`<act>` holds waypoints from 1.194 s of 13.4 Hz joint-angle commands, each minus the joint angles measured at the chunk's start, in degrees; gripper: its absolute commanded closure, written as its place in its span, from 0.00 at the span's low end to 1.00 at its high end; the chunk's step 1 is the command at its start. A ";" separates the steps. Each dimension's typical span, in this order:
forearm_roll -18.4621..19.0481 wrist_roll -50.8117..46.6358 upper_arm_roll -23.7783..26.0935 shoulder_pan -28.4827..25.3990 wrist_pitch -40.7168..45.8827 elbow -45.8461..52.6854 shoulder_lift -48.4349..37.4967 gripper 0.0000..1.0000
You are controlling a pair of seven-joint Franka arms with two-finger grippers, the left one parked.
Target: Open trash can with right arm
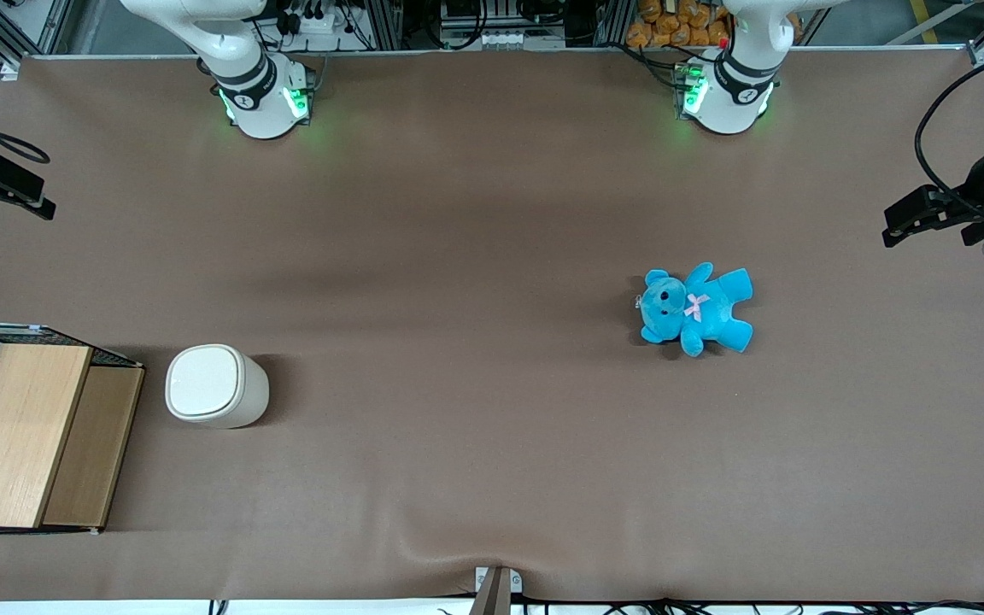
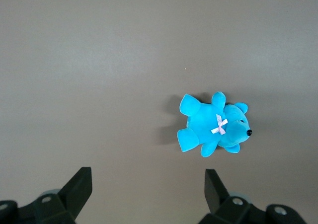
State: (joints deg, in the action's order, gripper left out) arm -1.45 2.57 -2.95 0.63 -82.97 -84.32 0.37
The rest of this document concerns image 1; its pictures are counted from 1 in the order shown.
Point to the dark wooden shelf board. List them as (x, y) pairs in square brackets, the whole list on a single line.
[(90, 448)]

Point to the aluminium frame with grey bracket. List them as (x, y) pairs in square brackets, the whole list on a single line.
[(5, 51)]

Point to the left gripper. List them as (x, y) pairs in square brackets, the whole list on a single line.
[(975, 193)]

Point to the white terminal block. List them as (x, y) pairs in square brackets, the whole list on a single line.
[(500, 39)]

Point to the white trash can lid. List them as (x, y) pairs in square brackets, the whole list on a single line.
[(206, 382)]

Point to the brown table cover mat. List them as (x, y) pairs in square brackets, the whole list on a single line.
[(492, 213)]

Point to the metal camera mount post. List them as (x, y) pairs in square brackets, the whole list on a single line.
[(494, 591)]

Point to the white power strip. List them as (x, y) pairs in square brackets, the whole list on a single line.
[(321, 24)]

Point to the light wooden shelf board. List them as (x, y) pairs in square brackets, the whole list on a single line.
[(18, 436)]

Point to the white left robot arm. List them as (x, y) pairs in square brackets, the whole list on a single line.
[(731, 90)]

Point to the blue teddy bear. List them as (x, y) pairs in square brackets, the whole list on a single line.
[(701, 312)]

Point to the orange plush toy pile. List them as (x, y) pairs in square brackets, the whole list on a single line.
[(671, 21)]

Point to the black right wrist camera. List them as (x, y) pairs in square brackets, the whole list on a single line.
[(9, 175)]

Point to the white trash can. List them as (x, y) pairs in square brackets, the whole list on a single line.
[(240, 397)]

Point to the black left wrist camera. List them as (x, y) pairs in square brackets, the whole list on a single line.
[(915, 205)]

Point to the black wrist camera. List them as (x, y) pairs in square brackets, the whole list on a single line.
[(915, 205), (9, 175)]

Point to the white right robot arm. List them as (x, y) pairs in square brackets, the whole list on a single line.
[(257, 85)]

